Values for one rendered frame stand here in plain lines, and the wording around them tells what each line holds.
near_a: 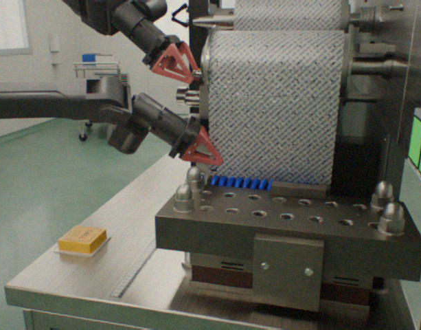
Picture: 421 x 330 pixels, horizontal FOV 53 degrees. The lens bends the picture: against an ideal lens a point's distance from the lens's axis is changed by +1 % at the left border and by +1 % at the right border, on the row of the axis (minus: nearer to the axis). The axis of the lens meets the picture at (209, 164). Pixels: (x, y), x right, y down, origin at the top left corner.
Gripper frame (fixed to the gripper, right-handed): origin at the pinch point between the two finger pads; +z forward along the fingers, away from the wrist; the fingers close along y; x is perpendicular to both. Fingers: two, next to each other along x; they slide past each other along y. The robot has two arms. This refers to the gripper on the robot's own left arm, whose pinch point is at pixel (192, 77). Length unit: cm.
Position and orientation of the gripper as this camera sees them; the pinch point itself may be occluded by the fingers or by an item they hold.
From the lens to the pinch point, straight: 88.1
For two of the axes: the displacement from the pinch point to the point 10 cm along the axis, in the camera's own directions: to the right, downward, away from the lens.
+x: 6.2, -6.9, -3.8
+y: -2.4, 3.0, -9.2
